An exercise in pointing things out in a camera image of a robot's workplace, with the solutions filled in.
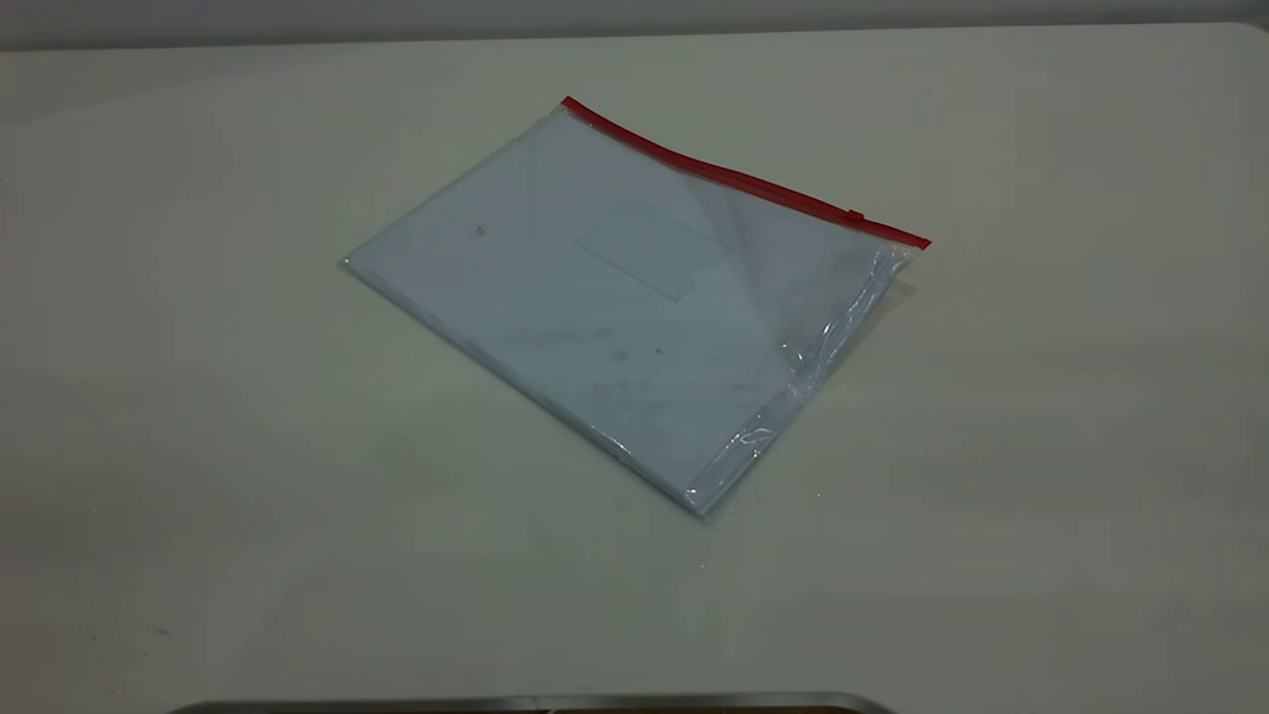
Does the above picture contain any clear plastic bag red zip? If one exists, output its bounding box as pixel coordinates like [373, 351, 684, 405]
[342, 95, 933, 519]

